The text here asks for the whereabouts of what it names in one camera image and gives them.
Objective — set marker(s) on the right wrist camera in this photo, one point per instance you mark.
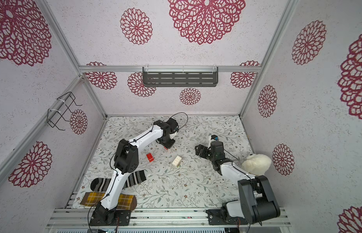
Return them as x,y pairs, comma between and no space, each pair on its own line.
213,138

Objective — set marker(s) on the white plush toy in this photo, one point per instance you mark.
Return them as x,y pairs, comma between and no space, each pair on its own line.
256,164

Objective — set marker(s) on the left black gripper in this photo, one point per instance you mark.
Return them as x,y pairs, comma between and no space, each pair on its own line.
168,146

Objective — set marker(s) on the grey wall shelf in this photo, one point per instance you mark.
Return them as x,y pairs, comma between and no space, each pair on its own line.
180,77

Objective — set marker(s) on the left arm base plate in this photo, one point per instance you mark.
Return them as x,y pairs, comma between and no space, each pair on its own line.
110,218

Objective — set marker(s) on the aluminium front rail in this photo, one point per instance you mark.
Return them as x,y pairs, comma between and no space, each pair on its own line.
141,218

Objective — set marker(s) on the black wire wall rack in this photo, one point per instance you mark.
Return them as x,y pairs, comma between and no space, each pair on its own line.
55,115

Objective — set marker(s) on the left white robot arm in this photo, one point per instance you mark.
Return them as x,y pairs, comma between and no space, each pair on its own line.
126,158

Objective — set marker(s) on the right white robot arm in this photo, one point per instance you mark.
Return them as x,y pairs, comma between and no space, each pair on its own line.
256,202

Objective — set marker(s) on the cream lego brick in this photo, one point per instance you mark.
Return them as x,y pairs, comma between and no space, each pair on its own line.
176,162

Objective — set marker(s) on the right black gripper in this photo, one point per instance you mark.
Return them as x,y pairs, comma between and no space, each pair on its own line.
207,152

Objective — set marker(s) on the black white striped sock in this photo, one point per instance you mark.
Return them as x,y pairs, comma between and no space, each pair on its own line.
102,184

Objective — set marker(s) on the yellow plaid sock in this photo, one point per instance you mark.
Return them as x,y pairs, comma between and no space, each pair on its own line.
125,202

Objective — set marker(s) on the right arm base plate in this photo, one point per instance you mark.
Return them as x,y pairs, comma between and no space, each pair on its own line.
221,217

